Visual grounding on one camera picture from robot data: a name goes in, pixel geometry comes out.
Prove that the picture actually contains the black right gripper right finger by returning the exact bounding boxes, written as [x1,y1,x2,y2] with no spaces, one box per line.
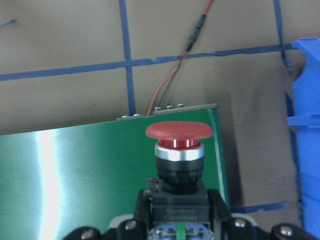
[207,189,230,225]

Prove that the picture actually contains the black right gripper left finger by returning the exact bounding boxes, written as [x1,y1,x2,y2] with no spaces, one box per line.
[133,189,152,225]

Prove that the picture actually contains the red mushroom push button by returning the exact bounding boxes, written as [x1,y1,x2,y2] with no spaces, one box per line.
[146,121,213,240]

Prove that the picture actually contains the green conveyor belt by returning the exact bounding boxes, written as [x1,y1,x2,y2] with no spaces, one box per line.
[0,104,229,240]

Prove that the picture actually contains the blue destination bin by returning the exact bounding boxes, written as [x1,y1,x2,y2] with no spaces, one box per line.
[287,37,320,238]

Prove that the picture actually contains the red black conveyor wires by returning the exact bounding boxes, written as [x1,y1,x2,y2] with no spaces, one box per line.
[146,0,215,117]

